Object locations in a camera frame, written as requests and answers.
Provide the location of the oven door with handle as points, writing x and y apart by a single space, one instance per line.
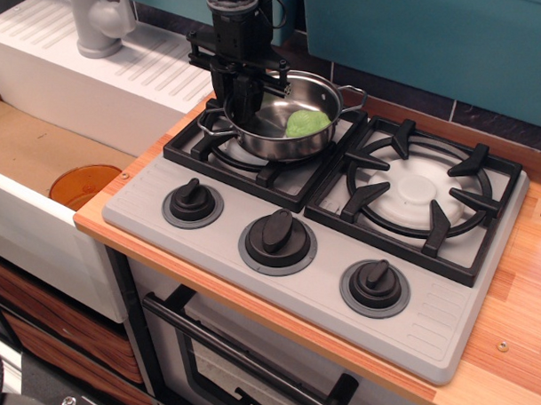
216 356

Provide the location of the orange plastic bowl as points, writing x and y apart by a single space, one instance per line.
75 188

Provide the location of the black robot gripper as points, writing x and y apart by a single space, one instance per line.
238 53

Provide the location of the stainless steel pot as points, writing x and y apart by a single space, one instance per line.
264 135

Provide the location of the black right burner grate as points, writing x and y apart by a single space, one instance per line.
435 203

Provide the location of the wood grain drawer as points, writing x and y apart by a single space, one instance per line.
70 337

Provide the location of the black burner grate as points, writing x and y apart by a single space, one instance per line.
260 159
435 203

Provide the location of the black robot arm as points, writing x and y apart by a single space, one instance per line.
239 54

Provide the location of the black middle stove knob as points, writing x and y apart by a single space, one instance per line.
278 244

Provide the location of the black stove knob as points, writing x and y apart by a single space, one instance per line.
375 289
278 244
192 206

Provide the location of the green toy cauliflower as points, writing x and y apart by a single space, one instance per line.
306 122

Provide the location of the grey toy faucet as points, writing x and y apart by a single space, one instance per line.
101 25

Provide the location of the grey toy stove top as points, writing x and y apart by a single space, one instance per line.
427 338

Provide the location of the black left burner grate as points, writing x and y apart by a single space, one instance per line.
260 159

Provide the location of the black left stove knob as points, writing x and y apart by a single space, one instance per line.
192 206

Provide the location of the white toy sink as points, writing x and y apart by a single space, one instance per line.
59 111

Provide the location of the black right stove knob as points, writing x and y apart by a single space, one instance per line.
375 289

